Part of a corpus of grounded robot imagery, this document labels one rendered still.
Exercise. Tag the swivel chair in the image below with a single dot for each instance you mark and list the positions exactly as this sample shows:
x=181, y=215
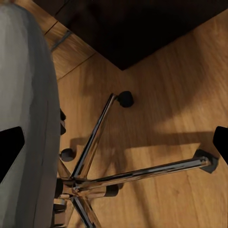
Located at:
x=29, y=98

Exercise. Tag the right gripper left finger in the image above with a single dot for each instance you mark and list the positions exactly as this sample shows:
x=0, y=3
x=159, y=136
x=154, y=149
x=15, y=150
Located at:
x=11, y=142

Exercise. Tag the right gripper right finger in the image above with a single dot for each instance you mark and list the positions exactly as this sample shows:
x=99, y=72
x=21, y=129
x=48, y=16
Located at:
x=220, y=140

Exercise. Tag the cabinet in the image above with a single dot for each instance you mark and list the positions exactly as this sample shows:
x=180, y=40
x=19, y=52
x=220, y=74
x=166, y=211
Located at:
x=126, y=31
x=67, y=49

